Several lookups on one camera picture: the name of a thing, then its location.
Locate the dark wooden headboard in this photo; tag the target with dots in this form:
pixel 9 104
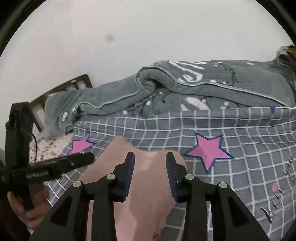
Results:
pixel 44 103

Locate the camouflage cloth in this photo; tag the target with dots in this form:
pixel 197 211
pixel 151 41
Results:
pixel 292 51

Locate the grey-green fleece blanket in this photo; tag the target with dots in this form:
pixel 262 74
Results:
pixel 173 86

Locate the floral pattern bedsheet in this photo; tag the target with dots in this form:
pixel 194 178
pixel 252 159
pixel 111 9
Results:
pixel 42 149

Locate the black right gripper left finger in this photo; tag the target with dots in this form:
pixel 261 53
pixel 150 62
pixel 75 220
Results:
pixel 68 218

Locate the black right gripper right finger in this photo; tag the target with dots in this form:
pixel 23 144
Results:
pixel 231 219

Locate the grey grid star bedsheet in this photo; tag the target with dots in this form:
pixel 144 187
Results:
pixel 261 142

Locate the left hand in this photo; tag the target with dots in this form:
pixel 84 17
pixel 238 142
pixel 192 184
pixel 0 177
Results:
pixel 33 217

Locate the pink knit sweater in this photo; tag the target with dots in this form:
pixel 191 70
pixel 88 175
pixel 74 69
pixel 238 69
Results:
pixel 144 213

